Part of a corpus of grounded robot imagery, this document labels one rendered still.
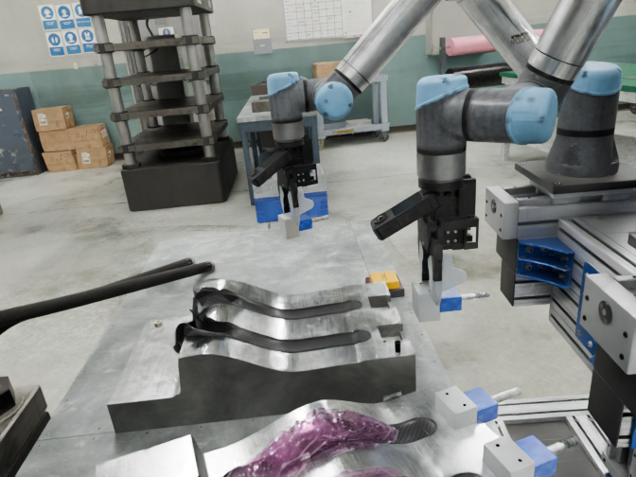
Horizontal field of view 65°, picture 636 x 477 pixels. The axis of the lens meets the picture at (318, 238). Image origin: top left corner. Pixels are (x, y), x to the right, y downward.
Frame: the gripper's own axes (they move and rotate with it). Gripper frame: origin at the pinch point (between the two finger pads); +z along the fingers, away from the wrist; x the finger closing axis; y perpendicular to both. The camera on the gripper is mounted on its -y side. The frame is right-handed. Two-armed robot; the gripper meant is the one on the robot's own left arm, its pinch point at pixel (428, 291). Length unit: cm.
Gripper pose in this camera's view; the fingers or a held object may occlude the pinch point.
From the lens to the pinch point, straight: 88.4
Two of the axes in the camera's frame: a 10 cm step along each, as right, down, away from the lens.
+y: 9.9, -1.0, 0.2
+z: 0.9, 9.3, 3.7
